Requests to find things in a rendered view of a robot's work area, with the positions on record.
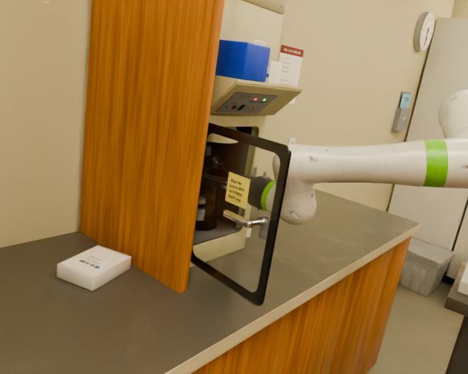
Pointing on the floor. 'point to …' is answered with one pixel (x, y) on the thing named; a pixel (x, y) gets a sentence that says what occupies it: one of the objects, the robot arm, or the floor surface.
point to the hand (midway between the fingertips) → (206, 171)
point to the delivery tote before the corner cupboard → (424, 266)
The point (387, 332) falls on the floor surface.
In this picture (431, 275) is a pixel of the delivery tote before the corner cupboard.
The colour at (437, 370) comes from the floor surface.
